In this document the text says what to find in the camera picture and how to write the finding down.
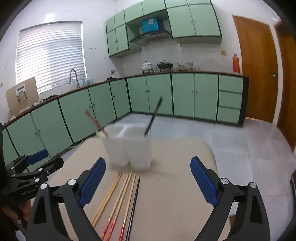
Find black chopstick in holder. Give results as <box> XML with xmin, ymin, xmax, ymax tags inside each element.
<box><xmin>144</xmin><ymin>96</ymin><xmax>163</xmax><ymax>136</ymax></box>

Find black wok on stove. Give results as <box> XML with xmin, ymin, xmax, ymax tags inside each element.
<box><xmin>157</xmin><ymin>60</ymin><xmax>173</xmax><ymax>72</ymax></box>

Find red-handled patterned chopstick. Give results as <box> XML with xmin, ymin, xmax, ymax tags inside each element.
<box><xmin>118</xmin><ymin>173</ymin><xmax>136</xmax><ymax>241</ymax></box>
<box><xmin>101</xmin><ymin>171</ymin><xmax>132</xmax><ymax>240</ymax></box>

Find chrome sink faucet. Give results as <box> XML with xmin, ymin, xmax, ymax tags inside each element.
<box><xmin>69</xmin><ymin>68</ymin><xmax>80</xmax><ymax>88</ymax></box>

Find beige table cloth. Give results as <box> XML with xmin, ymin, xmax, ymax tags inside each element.
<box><xmin>45</xmin><ymin>136</ymin><xmax>232</xmax><ymax>241</ymax></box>

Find brown chopstick in holder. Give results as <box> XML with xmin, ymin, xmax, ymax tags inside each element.
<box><xmin>85</xmin><ymin>109</ymin><xmax>108</xmax><ymax>137</ymax></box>

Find green kitchen cabinets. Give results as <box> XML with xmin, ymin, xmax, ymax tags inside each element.
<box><xmin>105</xmin><ymin>1</ymin><xmax>222</xmax><ymax>57</ymax></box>
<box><xmin>3</xmin><ymin>72</ymin><xmax>249</xmax><ymax>163</ymax></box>

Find blue box on shelf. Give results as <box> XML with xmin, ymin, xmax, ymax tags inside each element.
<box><xmin>142</xmin><ymin>17</ymin><xmax>164</xmax><ymax>34</ymax></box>

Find white window blind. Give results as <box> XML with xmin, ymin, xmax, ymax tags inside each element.
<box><xmin>16</xmin><ymin>21</ymin><xmax>87</xmax><ymax>94</ymax></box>

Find cardboard box on counter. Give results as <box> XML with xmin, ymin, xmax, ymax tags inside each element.
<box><xmin>6</xmin><ymin>77</ymin><xmax>40</xmax><ymax>116</ymax></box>

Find person's left hand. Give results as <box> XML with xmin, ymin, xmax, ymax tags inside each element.
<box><xmin>1</xmin><ymin>200</ymin><xmax>32</xmax><ymax>223</ymax></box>

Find white cooking pot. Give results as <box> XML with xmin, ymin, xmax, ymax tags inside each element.
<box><xmin>141</xmin><ymin>61</ymin><xmax>154</xmax><ymax>74</ymax></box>

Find green upper kitchen cabinets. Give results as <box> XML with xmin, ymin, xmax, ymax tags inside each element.
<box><xmin>105</xmin><ymin>1</ymin><xmax>222</xmax><ymax>57</ymax></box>

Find plain bamboo chopstick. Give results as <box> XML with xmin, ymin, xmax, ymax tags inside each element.
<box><xmin>91</xmin><ymin>172</ymin><xmax>122</xmax><ymax>227</ymax></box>
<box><xmin>91</xmin><ymin>172</ymin><xmax>130</xmax><ymax>227</ymax></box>

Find brown wooden door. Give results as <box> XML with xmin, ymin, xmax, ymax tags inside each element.
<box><xmin>233</xmin><ymin>16</ymin><xmax>278</xmax><ymax>123</ymax></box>
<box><xmin>275</xmin><ymin>22</ymin><xmax>295</xmax><ymax>151</ymax></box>

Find black chopstick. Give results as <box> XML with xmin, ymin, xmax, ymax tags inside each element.
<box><xmin>125</xmin><ymin>177</ymin><xmax>140</xmax><ymax>241</ymax></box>
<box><xmin>144</xmin><ymin>96</ymin><xmax>163</xmax><ymax>136</ymax></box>

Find white twin utensil holder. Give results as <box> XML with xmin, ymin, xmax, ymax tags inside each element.
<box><xmin>96</xmin><ymin>123</ymin><xmax>152</xmax><ymax>170</ymax></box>

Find black range hood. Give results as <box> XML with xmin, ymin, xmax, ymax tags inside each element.
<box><xmin>130</xmin><ymin>30</ymin><xmax>172</xmax><ymax>46</ymax></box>

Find green lower kitchen cabinets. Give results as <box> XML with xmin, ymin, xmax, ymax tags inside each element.
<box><xmin>3</xmin><ymin>72</ymin><xmax>249</xmax><ymax>163</ymax></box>

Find orange thermos bottle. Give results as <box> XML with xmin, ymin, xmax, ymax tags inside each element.
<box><xmin>232</xmin><ymin>54</ymin><xmax>240</xmax><ymax>73</ymax></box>

